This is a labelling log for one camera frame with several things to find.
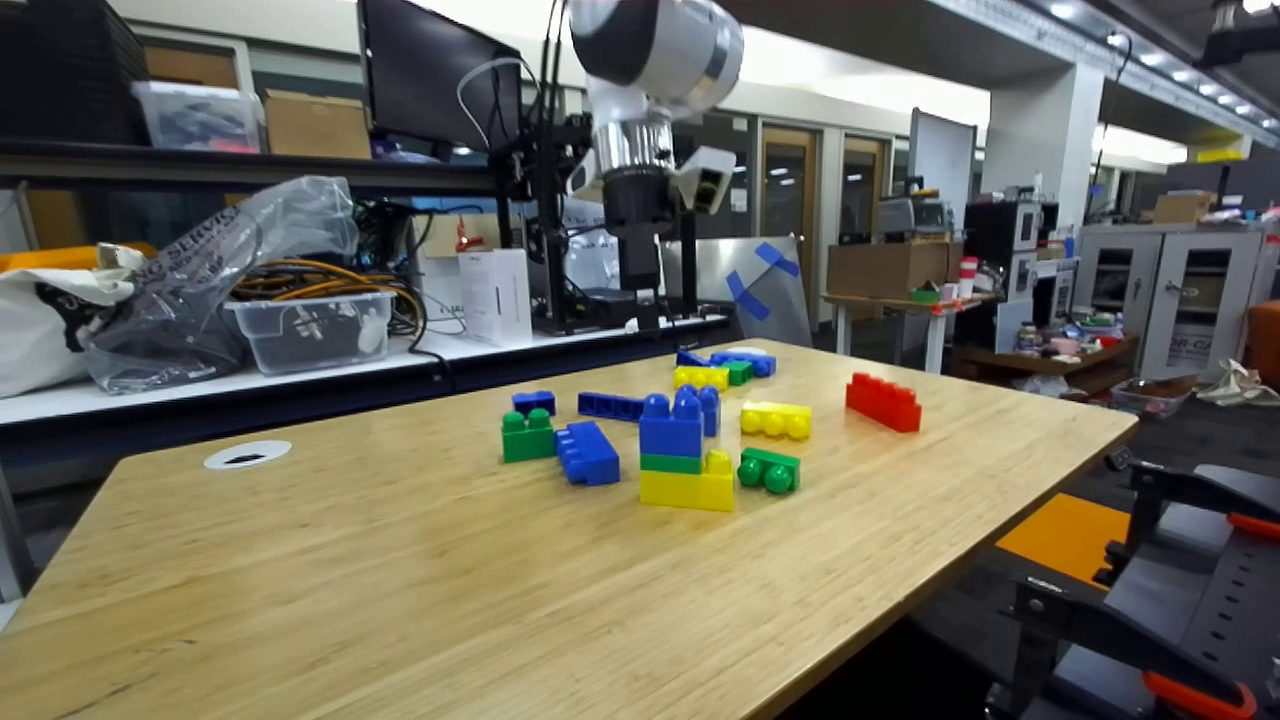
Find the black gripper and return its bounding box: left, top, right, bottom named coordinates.
left=601, top=166, right=685, bottom=291

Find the square blue building block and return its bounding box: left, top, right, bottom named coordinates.
left=636, top=394, right=710, bottom=466

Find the yellow building block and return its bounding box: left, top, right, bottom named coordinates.
left=737, top=400, right=817, bottom=450
left=636, top=450, right=739, bottom=517
left=670, top=366, right=731, bottom=396

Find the large blue building block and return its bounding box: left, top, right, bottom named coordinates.
left=713, top=345, right=781, bottom=384

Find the small blue building block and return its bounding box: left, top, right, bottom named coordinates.
left=508, top=384, right=561, bottom=421

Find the small green building block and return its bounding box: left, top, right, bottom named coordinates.
left=495, top=403, right=564, bottom=467
left=737, top=445, right=806, bottom=500

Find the red four-stud building block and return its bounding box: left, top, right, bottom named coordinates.
left=846, top=370, right=928, bottom=435

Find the clear panel blue tape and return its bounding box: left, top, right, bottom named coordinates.
left=691, top=237, right=821, bottom=348

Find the white cardboard box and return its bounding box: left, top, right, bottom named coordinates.
left=416, top=243, right=535, bottom=354

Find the large brown cardboard box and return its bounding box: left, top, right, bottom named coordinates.
left=826, top=237, right=969, bottom=304

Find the black computer monitor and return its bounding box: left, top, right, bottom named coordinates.
left=357, top=0, right=530, bottom=158

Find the clear plastic bin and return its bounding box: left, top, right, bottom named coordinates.
left=219, top=284, right=399, bottom=380

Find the clear plastic bag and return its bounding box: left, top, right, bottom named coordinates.
left=77, top=171, right=371, bottom=396

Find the white side bench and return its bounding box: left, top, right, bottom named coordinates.
left=0, top=311, right=746, bottom=435

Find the clear storage container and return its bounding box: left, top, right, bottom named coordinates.
left=129, top=78, right=268, bottom=158

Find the orange floor mat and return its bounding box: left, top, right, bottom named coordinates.
left=995, top=488, right=1135, bottom=592

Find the white cabinet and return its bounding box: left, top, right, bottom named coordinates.
left=1071, top=222, right=1273, bottom=384

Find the yellow cable bundle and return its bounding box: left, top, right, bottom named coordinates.
left=231, top=252, right=405, bottom=308

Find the white table cable grommet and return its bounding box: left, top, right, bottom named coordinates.
left=201, top=435, right=296, bottom=475

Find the black clamp orange handle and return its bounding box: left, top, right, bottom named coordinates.
left=1139, top=670, right=1264, bottom=720
left=1223, top=507, right=1280, bottom=547

